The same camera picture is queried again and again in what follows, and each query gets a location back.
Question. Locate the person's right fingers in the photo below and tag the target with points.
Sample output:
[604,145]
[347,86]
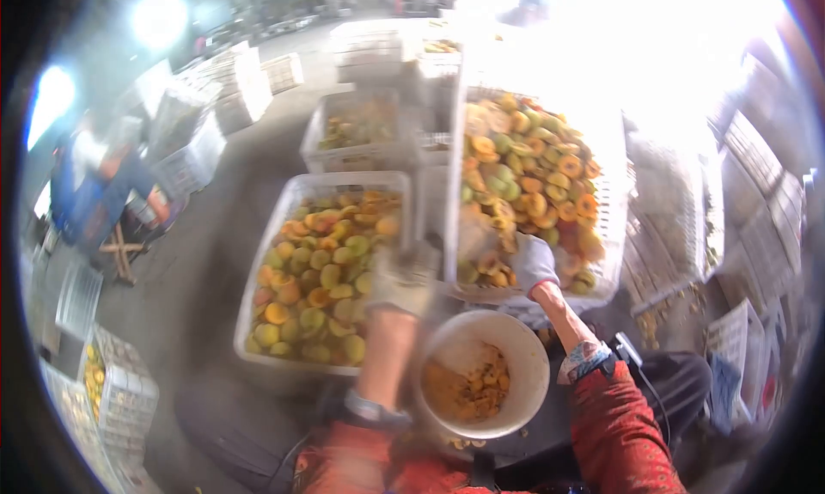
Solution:
[519,255]

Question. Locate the white plastic bucket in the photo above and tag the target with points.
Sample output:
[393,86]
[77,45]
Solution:
[515,358]

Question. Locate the white crate with yellow fruit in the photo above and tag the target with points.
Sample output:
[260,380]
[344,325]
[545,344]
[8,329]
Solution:
[116,384]

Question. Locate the stack of white crates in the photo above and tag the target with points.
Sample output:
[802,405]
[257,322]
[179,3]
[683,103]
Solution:
[219,101]
[764,191]
[374,46]

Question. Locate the person's body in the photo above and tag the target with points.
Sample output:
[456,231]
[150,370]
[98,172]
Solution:
[412,468]

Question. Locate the white plastic crate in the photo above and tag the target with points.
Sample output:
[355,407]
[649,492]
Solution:
[358,133]
[271,236]
[612,236]
[673,210]

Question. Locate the pile of halved peaches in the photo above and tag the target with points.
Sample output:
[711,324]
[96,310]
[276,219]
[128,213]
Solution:
[322,281]
[528,178]

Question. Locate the person's legs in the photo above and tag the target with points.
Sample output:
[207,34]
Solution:
[232,423]

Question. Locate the person's left fingers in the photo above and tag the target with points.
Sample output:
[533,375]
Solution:
[412,257]

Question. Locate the black wrist band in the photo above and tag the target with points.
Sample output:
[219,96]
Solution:
[617,355]
[372,415]

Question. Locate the wooden stool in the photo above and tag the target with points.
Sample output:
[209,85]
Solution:
[122,252]

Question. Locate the person's left hand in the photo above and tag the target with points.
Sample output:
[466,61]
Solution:
[405,286]

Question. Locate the heap of fruit pits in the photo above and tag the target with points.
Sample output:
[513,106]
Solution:
[467,388]

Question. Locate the person's right hand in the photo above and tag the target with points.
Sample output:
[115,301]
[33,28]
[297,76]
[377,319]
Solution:
[535,265]

